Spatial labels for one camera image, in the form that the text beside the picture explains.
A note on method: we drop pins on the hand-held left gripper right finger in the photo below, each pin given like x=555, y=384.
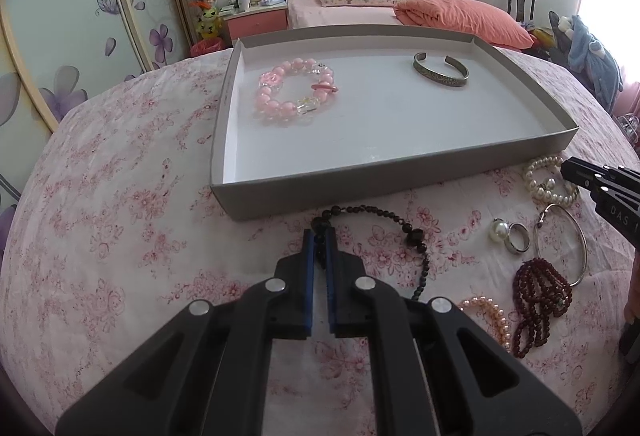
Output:
x=331, y=291

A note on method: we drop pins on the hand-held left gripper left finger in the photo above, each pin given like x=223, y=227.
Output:
x=309, y=286

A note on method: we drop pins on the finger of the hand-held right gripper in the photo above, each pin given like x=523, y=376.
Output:
x=582, y=171

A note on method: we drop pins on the thin silver bangle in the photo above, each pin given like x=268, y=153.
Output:
x=584, y=256

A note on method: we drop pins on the bronze cuff bangle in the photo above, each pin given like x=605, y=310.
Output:
x=440, y=78

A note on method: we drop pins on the grey cardboard tray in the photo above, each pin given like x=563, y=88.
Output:
x=375, y=115

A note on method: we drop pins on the blue plush robe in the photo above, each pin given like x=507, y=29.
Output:
x=595, y=60

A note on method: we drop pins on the dark wooden chair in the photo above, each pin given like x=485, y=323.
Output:
x=520, y=5

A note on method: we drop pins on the folded orange quilt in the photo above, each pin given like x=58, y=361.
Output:
x=460, y=15

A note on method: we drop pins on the red lined trash bin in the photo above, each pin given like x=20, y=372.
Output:
x=205, y=46

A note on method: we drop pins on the pink and cream nightstand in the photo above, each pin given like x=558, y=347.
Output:
x=255, y=23

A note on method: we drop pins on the yellow plush toy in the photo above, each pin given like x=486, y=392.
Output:
x=209, y=23

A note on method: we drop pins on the floral sliding door wardrobe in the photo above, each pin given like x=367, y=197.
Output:
x=75, y=15

